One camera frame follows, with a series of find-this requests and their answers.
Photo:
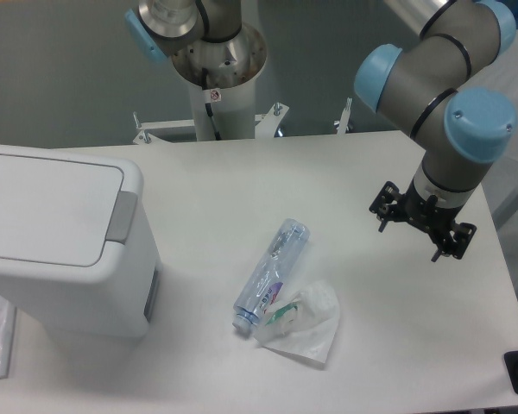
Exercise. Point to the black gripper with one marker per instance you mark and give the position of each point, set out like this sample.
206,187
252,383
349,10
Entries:
450,238

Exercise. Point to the white push-lid trash can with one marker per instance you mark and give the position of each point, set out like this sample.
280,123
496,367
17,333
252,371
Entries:
76,249

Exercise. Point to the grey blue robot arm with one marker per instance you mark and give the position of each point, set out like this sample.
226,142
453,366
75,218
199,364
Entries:
421,91

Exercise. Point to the white covered side table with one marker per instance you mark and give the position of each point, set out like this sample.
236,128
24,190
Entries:
502,183

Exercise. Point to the clear plastic water bottle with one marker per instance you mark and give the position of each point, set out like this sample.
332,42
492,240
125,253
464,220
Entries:
269,275

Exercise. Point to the crumpled white plastic bag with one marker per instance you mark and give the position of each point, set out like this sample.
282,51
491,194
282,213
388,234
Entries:
304,326

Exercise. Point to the white pedestal base frame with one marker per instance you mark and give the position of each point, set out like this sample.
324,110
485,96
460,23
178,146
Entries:
215,121

